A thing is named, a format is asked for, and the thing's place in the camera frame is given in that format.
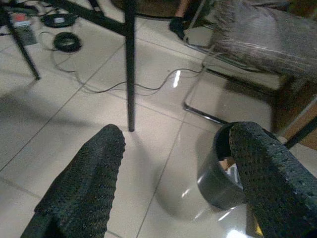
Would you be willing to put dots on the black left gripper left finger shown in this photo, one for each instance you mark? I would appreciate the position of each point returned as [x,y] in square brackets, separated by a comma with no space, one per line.
[86,186]

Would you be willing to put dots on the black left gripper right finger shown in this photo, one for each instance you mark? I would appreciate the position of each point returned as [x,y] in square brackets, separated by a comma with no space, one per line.
[272,186]

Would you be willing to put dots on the white crumpled paper trash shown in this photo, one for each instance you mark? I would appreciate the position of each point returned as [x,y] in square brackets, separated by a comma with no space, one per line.
[234,176]

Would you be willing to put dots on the black round rubbish bin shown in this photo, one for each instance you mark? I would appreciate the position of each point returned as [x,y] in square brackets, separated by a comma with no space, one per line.
[213,183]

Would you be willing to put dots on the brown cardboard scrap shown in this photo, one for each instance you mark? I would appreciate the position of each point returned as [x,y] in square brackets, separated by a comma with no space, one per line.
[226,163]

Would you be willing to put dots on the black metal table leg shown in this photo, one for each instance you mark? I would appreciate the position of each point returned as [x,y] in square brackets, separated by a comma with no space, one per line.
[24,52]
[301,135]
[130,74]

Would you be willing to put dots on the black flat coil white label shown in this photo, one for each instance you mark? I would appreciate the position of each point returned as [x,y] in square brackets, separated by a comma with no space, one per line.
[49,21]

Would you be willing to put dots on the black shoe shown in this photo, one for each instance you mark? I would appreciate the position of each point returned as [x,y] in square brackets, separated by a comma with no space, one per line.
[178,26]

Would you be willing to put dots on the person bare lower leg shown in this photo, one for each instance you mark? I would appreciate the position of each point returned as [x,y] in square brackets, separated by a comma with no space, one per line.
[182,8]

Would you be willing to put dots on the grey fabric metal frame chair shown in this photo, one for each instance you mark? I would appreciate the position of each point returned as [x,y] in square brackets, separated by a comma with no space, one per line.
[260,44]

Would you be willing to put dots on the black table frame bar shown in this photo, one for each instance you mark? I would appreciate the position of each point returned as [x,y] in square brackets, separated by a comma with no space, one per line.
[94,17]

